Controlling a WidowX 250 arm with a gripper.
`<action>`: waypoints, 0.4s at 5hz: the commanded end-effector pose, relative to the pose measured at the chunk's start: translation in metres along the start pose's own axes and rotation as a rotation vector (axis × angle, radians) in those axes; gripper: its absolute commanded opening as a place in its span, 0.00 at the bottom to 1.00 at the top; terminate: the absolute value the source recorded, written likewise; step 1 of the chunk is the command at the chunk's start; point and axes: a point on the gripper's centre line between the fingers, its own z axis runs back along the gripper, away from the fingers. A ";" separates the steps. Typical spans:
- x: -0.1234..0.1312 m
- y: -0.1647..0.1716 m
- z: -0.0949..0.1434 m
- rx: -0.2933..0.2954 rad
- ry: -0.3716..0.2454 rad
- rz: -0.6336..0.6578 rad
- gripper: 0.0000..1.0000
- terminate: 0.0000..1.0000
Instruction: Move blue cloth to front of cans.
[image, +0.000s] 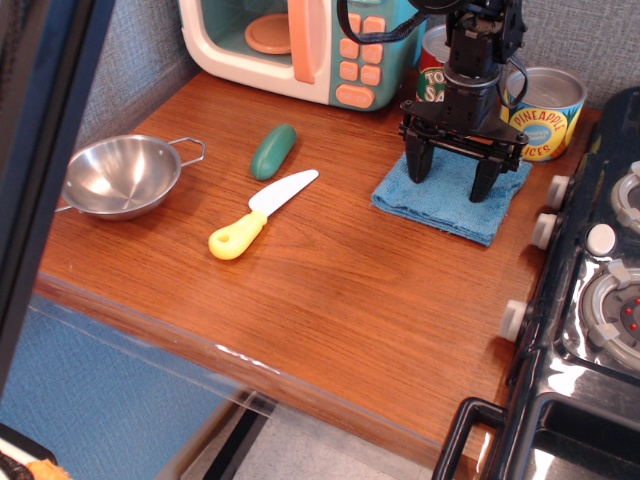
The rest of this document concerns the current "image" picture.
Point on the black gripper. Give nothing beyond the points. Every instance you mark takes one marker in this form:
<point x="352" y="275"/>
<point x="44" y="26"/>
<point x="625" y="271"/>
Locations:
<point x="467" y="122"/>

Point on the blue cloth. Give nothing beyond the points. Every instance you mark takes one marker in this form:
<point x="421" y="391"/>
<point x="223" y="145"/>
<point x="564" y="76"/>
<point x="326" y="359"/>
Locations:
<point x="442" y="201"/>

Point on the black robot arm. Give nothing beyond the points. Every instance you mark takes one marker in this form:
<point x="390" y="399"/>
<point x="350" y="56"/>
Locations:
<point x="482" y="37"/>

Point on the tomato sauce can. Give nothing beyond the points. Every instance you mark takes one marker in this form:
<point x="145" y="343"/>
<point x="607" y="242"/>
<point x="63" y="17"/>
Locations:
<point x="431" y="84"/>

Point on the pineapple slices can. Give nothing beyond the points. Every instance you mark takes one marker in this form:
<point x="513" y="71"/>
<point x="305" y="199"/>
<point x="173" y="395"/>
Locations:
<point x="547" y="103"/>

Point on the white stove knob upper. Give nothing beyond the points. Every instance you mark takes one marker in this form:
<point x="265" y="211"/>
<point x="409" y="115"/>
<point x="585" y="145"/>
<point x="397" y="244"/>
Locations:
<point x="556" y="191"/>

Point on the white stove knob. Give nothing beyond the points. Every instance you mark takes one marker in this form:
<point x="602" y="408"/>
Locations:
<point x="543" y="230"/>
<point x="512" y="319"/>
<point x="556" y="191"/>

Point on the white stove knob middle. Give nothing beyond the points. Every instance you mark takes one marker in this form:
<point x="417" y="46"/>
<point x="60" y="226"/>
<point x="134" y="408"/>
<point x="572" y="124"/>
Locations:
<point x="543" y="230"/>

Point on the white round stove button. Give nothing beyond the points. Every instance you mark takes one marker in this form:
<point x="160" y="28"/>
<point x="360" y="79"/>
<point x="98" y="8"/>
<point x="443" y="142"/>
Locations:
<point x="600" y="240"/>

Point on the white stove knob lower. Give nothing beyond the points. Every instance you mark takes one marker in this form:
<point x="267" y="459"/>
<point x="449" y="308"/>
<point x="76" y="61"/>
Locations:
<point x="512" y="319"/>

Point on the green toy cucumber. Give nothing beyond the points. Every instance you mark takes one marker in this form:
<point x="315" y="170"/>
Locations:
<point x="272" y="151"/>

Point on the grey stove burner far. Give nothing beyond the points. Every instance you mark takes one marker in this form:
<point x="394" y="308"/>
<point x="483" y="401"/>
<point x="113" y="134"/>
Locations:
<point x="626" y="212"/>

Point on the grey stove burner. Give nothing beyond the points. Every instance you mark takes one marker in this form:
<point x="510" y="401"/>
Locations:
<point x="626" y="212"/>
<point x="610" y="312"/>

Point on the toy microwave oven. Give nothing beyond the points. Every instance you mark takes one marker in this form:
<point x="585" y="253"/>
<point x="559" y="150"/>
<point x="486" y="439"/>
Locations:
<point x="296" y="49"/>

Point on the grey stove burner near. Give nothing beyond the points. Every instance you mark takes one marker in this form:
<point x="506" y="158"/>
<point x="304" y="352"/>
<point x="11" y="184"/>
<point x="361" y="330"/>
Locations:
<point x="610" y="312"/>

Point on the black toy stove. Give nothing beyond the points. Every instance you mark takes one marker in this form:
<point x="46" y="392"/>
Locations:
<point x="572" y="410"/>

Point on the steel colander bowl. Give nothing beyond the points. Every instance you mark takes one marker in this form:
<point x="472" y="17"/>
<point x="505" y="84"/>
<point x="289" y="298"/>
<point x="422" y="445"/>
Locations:
<point x="124" y="177"/>

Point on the dark blurred foreground bar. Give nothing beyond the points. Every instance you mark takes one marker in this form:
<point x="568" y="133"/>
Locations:
<point x="49" y="55"/>

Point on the orange fuzzy object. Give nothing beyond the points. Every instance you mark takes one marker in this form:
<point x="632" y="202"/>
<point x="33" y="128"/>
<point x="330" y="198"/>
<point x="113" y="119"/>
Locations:
<point x="46" y="470"/>

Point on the yellow handled toy knife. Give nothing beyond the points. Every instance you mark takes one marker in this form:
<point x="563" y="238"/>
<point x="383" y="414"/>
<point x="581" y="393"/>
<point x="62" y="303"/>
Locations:
<point x="233" y="240"/>

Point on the black oven door handle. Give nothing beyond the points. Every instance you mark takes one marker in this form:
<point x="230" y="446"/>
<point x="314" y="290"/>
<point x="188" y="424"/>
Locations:
<point x="471" y="411"/>

